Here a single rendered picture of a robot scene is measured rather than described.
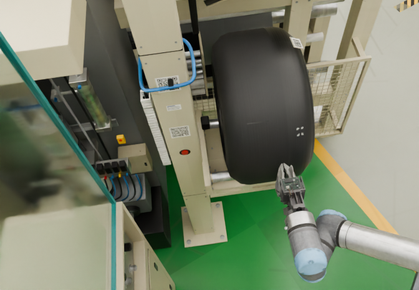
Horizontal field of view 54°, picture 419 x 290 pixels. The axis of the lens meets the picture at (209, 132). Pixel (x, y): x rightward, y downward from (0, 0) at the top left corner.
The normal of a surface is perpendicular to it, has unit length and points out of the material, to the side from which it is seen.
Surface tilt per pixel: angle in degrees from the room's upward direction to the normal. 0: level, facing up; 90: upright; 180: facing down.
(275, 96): 30
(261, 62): 5
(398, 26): 0
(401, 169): 0
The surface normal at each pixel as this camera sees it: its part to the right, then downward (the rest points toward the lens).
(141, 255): -0.07, -0.53
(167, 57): 0.12, 0.84
